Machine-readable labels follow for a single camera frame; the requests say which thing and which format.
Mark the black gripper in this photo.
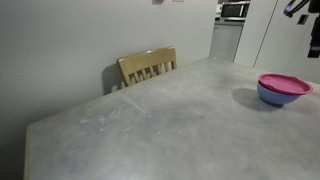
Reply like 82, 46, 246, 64
307, 0, 320, 59

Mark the pink plastic plate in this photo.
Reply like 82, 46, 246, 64
258, 73, 314, 97

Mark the white tall cabinet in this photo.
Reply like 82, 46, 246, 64
233, 0, 320, 85

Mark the silver microwave oven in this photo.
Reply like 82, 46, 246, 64
220, 0, 251, 22

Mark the grey kitchen base cabinet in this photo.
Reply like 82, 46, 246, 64
209, 19, 245, 63

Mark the wooden chair with short slats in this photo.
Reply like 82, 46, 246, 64
116, 46, 178, 88

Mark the small black wall rectangle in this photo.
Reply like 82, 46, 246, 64
297, 13, 309, 25

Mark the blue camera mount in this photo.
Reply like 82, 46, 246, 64
283, 0, 303, 18

